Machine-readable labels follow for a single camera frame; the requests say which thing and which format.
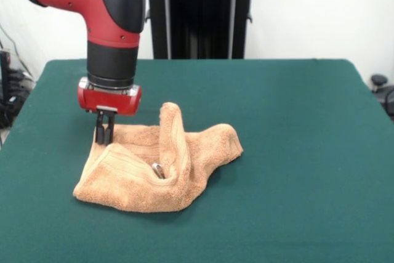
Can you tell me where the dark green table cloth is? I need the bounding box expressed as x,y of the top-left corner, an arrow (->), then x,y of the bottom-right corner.
0,58 -> 394,263

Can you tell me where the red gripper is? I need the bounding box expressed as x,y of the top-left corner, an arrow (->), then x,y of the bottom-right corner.
76,76 -> 143,147

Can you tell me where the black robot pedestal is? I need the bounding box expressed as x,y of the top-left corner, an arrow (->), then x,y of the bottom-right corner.
142,0 -> 266,60

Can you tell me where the grey wall cable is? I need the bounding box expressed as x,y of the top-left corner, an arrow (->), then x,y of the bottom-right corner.
0,24 -> 33,79

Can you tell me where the tan terry towel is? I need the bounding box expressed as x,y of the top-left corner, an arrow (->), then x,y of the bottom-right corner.
72,102 -> 244,214

